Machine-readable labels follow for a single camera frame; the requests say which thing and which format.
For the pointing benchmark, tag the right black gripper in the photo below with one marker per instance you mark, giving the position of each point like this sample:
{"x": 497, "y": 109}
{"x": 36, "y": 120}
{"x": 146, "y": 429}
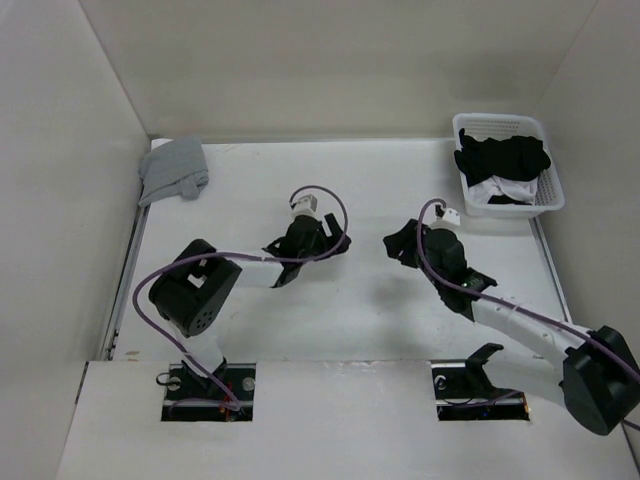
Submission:
{"x": 402, "y": 240}

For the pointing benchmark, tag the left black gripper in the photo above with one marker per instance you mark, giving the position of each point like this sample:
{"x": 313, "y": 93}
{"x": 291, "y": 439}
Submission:
{"x": 327, "y": 241}

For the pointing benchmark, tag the grey tank top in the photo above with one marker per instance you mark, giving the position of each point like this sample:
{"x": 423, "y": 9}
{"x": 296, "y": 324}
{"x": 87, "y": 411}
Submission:
{"x": 177, "y": 168}

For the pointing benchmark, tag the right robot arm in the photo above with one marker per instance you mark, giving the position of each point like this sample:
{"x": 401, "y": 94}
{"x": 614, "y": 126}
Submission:
{"x": 590, "y": 373}

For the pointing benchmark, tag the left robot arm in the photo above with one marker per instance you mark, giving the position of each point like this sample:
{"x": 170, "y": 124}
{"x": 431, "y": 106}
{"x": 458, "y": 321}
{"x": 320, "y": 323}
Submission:
{"x": 191, "y": 296}

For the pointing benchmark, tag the white tank top in basket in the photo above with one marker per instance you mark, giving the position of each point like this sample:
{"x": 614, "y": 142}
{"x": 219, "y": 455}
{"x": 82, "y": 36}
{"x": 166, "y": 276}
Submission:
{"x": 497, "y": 190}

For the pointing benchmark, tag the black tank top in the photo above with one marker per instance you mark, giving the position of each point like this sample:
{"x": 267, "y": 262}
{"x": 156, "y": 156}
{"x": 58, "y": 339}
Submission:
{"x": 519, "y": 158}

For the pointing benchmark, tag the white plastic laundry basket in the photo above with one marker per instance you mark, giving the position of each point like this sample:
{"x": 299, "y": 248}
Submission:
{"x": 549, "y": 195}

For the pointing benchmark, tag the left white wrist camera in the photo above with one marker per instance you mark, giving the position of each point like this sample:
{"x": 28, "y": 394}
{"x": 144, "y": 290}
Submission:
{"x": 306, "y": 205}

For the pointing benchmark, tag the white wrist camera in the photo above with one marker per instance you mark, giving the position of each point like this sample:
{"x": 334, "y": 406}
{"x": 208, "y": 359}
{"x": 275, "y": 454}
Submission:
{"x": 447, "y": 215}
{"x": 306, "y": 205}

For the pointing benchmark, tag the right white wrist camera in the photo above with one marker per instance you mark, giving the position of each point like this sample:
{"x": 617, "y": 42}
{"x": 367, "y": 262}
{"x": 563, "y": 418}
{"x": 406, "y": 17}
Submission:
{"x": 447, "y": 215}

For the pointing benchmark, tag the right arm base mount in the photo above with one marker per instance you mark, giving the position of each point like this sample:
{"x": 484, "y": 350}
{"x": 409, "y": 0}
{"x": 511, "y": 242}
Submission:
{"x": 464, "y": 393}

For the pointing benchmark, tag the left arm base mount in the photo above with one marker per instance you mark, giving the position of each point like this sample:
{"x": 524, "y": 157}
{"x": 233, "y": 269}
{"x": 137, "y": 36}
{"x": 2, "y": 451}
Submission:
{"x": 191, "y": 398}

